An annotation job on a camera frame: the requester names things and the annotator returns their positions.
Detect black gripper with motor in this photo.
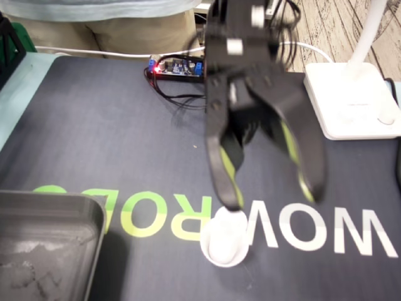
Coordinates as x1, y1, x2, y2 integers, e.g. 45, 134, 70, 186
205, 64, 326, 212

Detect white plastic flanged cylinder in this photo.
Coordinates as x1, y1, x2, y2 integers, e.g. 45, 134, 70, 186
200, 206, 250, 268

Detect white desk lamp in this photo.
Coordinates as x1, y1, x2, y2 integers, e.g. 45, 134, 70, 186
303, 0, 401, 141

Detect blue circuit board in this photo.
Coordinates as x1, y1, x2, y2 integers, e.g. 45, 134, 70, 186
147, 55, 206, 78

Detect dark grey WOWROBO mat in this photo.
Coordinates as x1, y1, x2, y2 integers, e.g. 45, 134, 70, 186
0, 55, 401, 301

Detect person in light blue shirt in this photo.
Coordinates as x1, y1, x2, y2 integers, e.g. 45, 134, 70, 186
0, 0, 204, 59

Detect black plastic tray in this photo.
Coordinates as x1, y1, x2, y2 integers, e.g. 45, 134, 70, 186
0, 190, 107, 301

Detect thin black board wires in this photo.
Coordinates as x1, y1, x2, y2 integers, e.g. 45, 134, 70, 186
144, 67, 207, 109

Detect black robot wire bundle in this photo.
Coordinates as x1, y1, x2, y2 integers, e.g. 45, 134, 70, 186
269, 0, 302, 71

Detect white power cable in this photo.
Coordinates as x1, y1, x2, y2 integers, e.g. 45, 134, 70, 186
34, 41, 333, 63

